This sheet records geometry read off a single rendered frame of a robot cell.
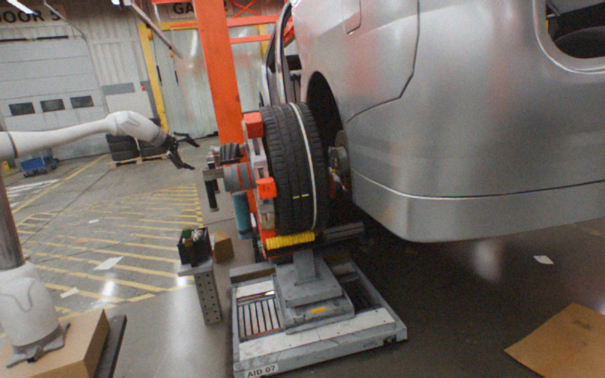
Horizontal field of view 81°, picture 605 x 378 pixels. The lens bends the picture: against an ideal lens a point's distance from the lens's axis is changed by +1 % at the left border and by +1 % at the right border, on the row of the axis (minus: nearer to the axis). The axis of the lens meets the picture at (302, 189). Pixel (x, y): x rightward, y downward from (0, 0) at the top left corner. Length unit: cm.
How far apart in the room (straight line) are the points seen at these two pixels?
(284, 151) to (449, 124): 79
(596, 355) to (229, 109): 212
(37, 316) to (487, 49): 168
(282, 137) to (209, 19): 94
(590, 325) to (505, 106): 147
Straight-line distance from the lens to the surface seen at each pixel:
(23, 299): 169
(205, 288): 215
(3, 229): 184
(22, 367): 175
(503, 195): 104
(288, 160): 151
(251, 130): 158
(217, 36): 221
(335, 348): 180
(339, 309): 188
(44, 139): 168
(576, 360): 200
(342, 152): 181
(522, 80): 95
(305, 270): 198
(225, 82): 219
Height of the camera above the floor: 122
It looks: 15 degrees down
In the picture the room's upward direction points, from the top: 8 degrees counter-clockwise
